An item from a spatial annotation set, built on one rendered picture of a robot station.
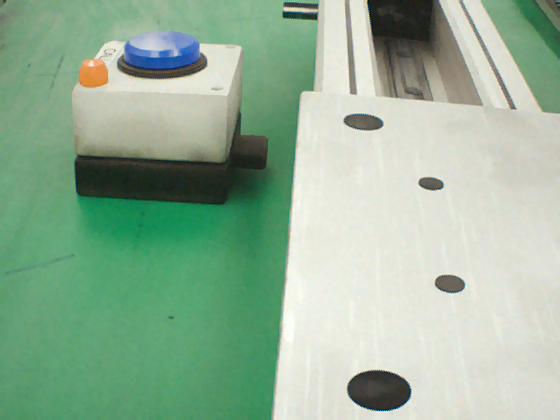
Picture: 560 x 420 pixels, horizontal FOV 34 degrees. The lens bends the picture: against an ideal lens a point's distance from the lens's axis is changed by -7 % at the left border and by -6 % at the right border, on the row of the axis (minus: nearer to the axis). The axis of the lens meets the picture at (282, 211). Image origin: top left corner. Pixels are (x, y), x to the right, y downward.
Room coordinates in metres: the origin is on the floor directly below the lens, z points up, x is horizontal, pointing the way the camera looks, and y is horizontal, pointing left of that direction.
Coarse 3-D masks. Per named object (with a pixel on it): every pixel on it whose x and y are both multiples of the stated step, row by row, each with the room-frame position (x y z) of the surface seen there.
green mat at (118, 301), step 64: (64, 0) 0.80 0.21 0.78; (128, 0) 0.81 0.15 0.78; (192, 0) 0.81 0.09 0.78; (256, 0) 0.82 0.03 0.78; (512, 0) 0.89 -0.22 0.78; (0, 64) 0.63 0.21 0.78; (64, 64) 0.63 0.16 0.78; (256, 64) 0.64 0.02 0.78; (0, 128) 0.51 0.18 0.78; (64, 128) 0.51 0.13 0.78; (256, 128) 0.52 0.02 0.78; (0, 192) 0.42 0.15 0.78; (64, 192) 0.43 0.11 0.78; (256, 192) 0.44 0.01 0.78; (0, 256) 0.36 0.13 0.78; (64, 256) 0.36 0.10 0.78; (128, 256) 0.37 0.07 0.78; (192, 256) 0.37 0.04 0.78; (256, 256) 0.38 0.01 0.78; (0, 320) 0.31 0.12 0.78; (64, 320) 0.31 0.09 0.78; (128, 320) 0.32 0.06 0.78; (192, 320) 0.32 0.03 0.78; (256, 320) 0.32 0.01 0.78; (0, 384) 0.27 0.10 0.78; (64, 384) 0.27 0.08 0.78; (128, 384) 0.27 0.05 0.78; (192, 384) 0.28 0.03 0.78; (256, 384) 0.28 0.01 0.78
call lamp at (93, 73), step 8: (88, 64) 0.43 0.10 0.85; (96, 64) 0.43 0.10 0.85; (104, 64) 0.43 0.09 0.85; (80, 72) 0.43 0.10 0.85; (88, 72) 0.43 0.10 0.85; (96, 72) 0.43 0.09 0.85; (104, 72) 0.43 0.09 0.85; (80, 80) 0.43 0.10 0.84; (88, 80) 0.43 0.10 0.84; (96, 80) 0.43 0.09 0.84; (104, 80) 0.43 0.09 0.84
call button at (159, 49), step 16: (160, 32) 0.48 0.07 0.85; (176, 32) 0.48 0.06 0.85; (128, 48) 0.45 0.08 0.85; (144, 48) 0.45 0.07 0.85; (160, 48) 0.45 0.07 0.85; (176, 48) 0.45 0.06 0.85; (192, 48) 0.46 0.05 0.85; (144, 64) 0.44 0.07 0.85; (160, 64) 0.44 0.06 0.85; (176, 64) 0.45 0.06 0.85
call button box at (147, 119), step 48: (240, 48) 0.50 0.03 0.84; (96, 96) 0.42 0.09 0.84; (144, 96) 0.42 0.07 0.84; (192, 96) 0.42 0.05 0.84; (240, 96) 0.49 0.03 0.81; (96, 144) 0.42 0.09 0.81; (144, 144) 0.42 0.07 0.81; (192, 144) 0.42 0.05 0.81; (240, 144) 0.46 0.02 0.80; (96, 192) 0.42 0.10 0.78; (144, 192) 0.42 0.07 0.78; (192, 192) 0.42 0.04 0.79
